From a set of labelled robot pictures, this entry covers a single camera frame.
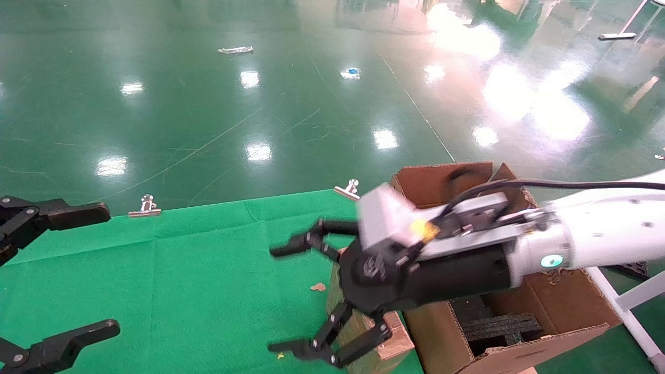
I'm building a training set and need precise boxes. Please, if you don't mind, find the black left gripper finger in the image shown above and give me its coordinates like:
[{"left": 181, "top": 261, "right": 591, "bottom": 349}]
[
  {"left": 0, "top": 319, "right": 121, "bottom": 374},
  {"left": 0, "top": 196, "right": 111, "bottom": 266}
]

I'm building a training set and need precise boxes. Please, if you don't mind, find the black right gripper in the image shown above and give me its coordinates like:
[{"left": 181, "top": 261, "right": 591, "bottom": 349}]
[{"left": 268, "top": 218, "right": 516, "bottom": 368}]

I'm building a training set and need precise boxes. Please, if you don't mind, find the large open cardboard carton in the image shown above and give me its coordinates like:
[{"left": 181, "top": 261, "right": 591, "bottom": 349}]
[{"left": 391, "top": 161, "right": 624, "bottom": 374}]

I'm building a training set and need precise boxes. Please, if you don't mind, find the silver binder clip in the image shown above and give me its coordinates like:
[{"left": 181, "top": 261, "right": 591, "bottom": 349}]
[
  {"left": 334, "top": 179, "right": 361, "bottom": 202},
  {"left": 128, "top": 194, "right": 162, "bottom": 218}
]

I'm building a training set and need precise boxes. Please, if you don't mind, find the green table cloth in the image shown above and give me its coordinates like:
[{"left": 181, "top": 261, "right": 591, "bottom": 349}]
[{"left": 0, "top": 188, "right": 424, "bottom": 374}]

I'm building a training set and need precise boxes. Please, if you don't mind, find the black corrugated foam block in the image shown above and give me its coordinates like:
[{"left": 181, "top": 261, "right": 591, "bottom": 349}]
[{"left": 452, "top": 296, "right": 544, "bottom": 357}]

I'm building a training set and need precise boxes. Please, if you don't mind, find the black textured foam piece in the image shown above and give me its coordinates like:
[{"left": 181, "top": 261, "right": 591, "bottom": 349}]
[{"left": 616, "top": 261, "right": 649, "bottom": 279}]

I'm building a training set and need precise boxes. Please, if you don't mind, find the white floor stand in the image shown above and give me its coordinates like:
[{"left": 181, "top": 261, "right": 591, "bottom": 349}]
[{"left": 597, "top": 0, "right": 653, "bottom": 41}]

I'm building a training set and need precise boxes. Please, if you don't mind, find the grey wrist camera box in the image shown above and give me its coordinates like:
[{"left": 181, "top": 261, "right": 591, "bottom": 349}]
[{"left": 357, "top": 183, "right": 429, "bottom": 256}]

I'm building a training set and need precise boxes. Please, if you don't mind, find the silver camera mount bracket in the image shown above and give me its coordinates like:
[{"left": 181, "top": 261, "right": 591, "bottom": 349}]
[{"left": 416, "top": 191, "right": 559, "bottom": 260}]

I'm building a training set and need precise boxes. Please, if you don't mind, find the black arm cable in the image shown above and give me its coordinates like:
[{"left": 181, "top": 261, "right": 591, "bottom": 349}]
[{"left": 439, "top": 178, "right": 665, "bottom": 226}]

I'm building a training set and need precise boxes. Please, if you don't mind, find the white metal table frame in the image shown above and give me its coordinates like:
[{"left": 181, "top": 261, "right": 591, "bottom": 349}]
[{"left": 587, "top": 268, "right": 665, "bottom": 373}]

